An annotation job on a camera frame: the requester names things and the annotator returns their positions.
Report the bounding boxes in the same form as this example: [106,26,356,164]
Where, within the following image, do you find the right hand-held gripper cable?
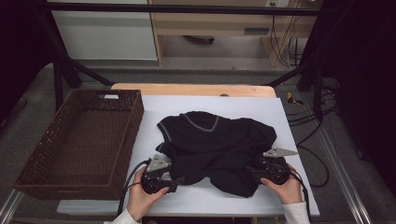
[289,169,313,222]

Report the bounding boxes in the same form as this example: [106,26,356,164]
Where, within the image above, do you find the person's right hand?
[261,163,304,205]

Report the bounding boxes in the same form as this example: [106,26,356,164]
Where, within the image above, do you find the looped black floor cable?
[295,144,331,189]

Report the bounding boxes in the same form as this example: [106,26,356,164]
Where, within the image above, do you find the hanging yellow cable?
[274,15,302,66]

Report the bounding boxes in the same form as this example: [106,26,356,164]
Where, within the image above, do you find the white wall socket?
[264,0,290,7]

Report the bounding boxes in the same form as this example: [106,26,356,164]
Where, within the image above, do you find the white cabinet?
[46,0,158,62]

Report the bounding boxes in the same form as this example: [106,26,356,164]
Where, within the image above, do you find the aluminium floor rail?
[300,92,373,224]
[0,189,25,224]

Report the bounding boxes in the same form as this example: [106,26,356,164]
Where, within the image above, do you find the left hand-held gripper cable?
[117,158,153,217]

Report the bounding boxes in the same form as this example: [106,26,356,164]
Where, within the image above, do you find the black knit vest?
[155,110,278,199]

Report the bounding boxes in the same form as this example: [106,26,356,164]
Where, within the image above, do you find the hanging black cables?
[269,15,304,68]

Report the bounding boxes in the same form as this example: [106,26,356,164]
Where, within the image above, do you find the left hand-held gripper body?
[140,153,180,195]

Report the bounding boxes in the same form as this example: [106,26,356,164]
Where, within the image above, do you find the hand-held gripper cable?
[289,169,313,222]
[117,158,153,217]

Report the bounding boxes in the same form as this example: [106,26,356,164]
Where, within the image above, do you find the black horizontal frame bar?
[46,1,326,17]

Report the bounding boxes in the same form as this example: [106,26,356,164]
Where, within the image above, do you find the light wooden desk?
[148,0,323,68]

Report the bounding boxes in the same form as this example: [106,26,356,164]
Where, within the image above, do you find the black metal stand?
[35,8,116,110]
[263,57,325,121]

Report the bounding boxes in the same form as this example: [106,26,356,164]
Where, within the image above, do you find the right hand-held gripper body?
[253,147,299,186]

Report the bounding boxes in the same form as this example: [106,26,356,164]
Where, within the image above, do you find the brown wicker basket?
[13,89,146,202]

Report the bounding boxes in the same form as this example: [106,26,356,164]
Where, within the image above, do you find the bundle of black floor cables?
[285,77,341,147]

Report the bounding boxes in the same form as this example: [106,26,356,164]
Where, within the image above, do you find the white foam board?
[56,94,321,217]

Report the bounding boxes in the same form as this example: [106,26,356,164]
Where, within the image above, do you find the yellow and black tape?
[286,91,304,106]

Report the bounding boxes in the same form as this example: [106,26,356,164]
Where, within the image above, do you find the person's left hand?
[126,166,171,223]

